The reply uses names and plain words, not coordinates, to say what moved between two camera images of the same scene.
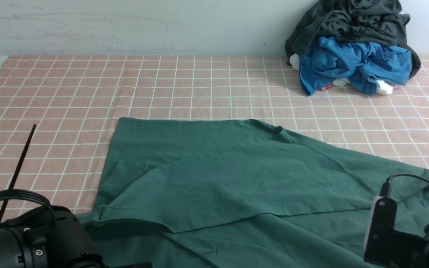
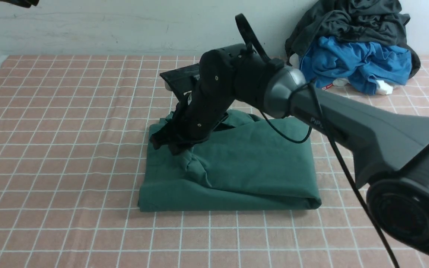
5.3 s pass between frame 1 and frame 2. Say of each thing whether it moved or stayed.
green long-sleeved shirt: moved
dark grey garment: stayed
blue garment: stayed
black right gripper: moved
